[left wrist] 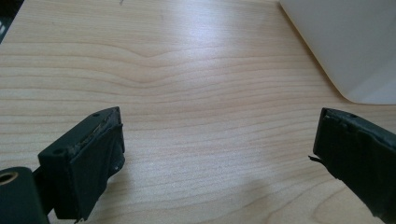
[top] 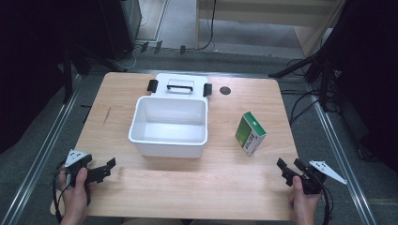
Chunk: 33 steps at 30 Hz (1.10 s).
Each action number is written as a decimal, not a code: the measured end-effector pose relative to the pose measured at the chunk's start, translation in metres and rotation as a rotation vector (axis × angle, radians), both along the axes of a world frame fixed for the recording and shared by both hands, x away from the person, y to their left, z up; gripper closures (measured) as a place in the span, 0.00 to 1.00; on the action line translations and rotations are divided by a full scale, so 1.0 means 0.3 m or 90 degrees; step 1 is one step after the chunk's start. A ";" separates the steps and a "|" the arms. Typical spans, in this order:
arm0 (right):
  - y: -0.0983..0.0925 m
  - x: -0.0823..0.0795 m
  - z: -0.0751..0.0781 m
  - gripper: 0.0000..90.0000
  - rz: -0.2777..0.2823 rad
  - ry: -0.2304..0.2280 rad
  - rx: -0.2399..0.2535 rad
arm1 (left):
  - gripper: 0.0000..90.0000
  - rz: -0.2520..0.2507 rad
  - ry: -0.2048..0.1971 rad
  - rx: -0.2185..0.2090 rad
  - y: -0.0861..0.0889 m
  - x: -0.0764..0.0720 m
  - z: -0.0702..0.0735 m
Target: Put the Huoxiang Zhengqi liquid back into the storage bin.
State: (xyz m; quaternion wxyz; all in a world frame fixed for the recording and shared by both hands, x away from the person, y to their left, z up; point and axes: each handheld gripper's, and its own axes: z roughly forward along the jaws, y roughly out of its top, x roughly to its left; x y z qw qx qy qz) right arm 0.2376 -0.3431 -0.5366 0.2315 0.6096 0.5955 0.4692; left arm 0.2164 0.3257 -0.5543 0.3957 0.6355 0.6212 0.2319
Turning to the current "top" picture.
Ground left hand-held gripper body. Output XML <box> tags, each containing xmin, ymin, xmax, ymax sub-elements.
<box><xmin>64</xmin><ymin>148</ymin><xmax>94</xmax><ymax>188</ymax></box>

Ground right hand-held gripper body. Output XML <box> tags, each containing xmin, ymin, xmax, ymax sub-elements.
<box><xmin>295</xmin><ymin>159</ymin><xmax>348</xmax><ymax>196</ymax></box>

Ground green and white carton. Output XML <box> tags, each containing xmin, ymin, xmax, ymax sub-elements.
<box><xmin>235</xmin><ymin>111</ymin><xmax>268</xmax><ymax>157</ymax></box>

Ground white plastic storage box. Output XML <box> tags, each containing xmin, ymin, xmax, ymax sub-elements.
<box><xmin>128</xmin><ymin>72</ymin><xmax>213</xmax><ymax>159</ymax></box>

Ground person's right hand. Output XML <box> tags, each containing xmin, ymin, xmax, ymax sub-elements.
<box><xmin>287</xmin><ymin>175</ymin><xmax>322</xmax><ymax>223</ymax></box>

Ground person's left hand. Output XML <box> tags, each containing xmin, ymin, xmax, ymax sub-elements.
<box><xmin>58</xmin><ymin>167</ymin><xmax>95</xmax><ymax>223</ymax></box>

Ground black metal stand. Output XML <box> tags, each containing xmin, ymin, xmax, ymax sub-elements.
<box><xmin>59</xmin><ymin>43</ymin><xmax>95</xmax><ymax>105</ymax></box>

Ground black tripod stand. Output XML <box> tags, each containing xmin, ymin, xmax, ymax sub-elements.
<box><xmin>268</xmin><ymin>46</ymin><xmax>341</xmax><ymax>113</ymax></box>

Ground dark curtain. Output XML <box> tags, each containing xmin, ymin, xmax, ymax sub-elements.
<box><xmin>0</xmin><ymin>0</ymin><xmax>106</xmax><ymax>155</ymax></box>
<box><xmin>315</xmin><ymin>0</ymin><xmax>398</xmax><ymax>173</ymax></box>

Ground black cabinet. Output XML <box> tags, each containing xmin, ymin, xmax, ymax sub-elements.
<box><xmin>99</xmin><ymin>0</ymin><xmax>144</xmax><ymax>62</ymax></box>

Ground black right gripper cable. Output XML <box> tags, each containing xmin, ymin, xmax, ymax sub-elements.
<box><xmin>318</xmin><ymin>182</ymin><xmax>334</xmax><ymax>225</ymax></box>

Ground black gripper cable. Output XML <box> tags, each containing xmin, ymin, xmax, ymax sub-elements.
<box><xmin>51</xmin><ymin>160</ymin><xmax>73</xmax><ymax>223</ymax></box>
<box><xmin>318</xmin><ymin>182</ymin><xmax>334</xmax><ymax>225</ymax></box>

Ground metal floor rail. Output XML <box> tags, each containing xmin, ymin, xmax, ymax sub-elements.
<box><xmin>308</xmin><ymin>78</ymin><xmax>380</xmax><ymax>225</ymax></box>
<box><xmin>0</xmin><ymin>74</ymin><xmax>84</xmax><ymax>225</ymax></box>

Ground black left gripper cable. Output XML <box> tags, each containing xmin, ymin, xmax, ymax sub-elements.
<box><xmin>51</xmin><ymin>160</ymin><xmax>73</xmax><ymax>223</ymax></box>

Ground black floor cables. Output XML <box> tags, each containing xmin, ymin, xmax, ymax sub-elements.
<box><xmin>279</xmin><ymin>57</ymin><xmax>341</xmax><ymax>127</ymax></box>

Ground white floor cable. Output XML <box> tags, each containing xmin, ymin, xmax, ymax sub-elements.
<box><xmin>120</xmin><ymin>13</ymin><xmax>148</xmax><ymax>71</ymax></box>

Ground light wooden frame furniture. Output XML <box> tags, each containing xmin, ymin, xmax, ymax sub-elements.
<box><xmin>194</xmin><ymin>0</ymin><xmax>346</xmax><ymax>59</ymax></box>

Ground black hanging cable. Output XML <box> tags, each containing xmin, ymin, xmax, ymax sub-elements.
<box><xmin>199</xmin><ymin>0</ymin><xmax>218</xmax><ymax>52</ymax></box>

